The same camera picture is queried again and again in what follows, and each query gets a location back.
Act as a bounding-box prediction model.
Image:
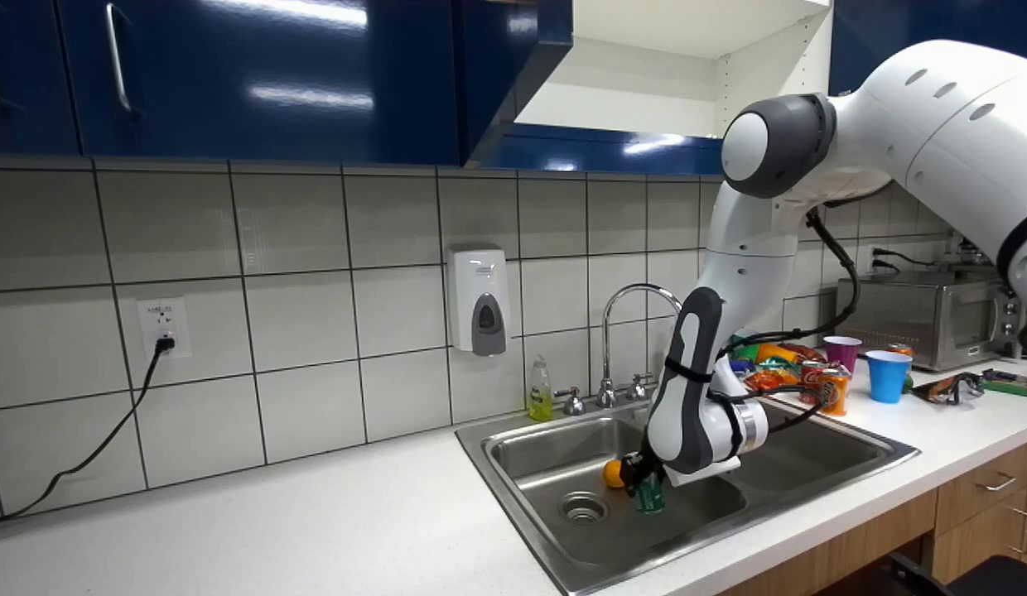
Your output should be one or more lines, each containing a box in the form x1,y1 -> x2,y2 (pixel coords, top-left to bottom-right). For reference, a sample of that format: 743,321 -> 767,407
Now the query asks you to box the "stainless steel double sink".
452,379 -> 925,596

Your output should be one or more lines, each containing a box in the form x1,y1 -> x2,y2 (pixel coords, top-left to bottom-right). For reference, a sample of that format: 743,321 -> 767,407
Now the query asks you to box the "metal drawer handle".
975,469 -> 1024,496

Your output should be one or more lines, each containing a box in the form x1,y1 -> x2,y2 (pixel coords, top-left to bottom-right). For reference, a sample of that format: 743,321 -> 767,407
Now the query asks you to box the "blue cabinet door with handle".
0,0 -> 84,160
54,0 -> 465,171

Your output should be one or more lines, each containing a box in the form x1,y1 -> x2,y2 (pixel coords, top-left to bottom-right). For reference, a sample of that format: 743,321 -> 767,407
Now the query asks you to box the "white wall soap dispenser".
439,243 -> 518,360

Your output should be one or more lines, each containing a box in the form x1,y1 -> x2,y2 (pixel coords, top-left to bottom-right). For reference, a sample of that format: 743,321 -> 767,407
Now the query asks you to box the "silver toaster oven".
832,262 -> 1021,379

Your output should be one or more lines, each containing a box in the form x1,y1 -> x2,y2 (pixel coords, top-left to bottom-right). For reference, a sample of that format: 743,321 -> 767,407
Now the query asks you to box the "blue plastic cup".
862,347 -> 918,407

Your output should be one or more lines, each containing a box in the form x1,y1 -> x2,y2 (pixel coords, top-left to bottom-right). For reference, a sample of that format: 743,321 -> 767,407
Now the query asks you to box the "orange snack bag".
745,366 -> 800,402

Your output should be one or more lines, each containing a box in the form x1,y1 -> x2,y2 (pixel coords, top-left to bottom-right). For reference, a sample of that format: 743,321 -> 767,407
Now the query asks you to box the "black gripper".
616,440 -> 674,518

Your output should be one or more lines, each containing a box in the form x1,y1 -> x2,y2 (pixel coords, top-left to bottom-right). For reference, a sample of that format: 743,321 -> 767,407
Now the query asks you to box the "white wall outlet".
136,296 -> 194,364

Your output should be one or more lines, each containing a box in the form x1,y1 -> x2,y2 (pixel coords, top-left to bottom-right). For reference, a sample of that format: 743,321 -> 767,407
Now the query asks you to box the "purple plastic cup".
818,331 -> 869,380

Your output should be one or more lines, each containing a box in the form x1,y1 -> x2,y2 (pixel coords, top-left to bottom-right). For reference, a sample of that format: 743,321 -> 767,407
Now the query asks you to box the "black and orange tool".
910,372 -> 987,410

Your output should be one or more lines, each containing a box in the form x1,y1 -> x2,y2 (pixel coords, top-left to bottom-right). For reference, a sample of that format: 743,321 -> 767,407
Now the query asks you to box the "green sprite can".
634,475 -> 672,518

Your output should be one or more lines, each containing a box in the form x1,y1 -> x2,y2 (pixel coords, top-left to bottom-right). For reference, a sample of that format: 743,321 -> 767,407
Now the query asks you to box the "silver cabinet door handle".
98,0 -> 139,116

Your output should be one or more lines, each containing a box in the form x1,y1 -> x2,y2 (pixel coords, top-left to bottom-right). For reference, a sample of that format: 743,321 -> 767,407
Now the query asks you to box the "green hand tool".
981,366 -> 1027,402

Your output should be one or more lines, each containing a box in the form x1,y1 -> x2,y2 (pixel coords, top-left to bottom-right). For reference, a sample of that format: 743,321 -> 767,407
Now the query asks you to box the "wooden base cabinet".
717,438 -> 1027,596

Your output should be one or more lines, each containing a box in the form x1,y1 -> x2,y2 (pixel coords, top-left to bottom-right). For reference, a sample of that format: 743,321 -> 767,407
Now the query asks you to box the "green dish soap bottle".
524,352 -> 560,428

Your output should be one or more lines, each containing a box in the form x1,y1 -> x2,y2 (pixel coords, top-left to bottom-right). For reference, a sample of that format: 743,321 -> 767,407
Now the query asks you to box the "chrome gooseneck faucet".
553,278 -> 687,422

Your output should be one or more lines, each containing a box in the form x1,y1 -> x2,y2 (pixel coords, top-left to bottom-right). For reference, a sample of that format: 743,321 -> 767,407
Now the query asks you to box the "black power cord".
0,336 -> 183,530

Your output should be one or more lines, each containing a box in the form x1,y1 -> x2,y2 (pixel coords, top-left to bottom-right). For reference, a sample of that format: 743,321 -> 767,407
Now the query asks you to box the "orange soda can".
815,364 -> 856,422

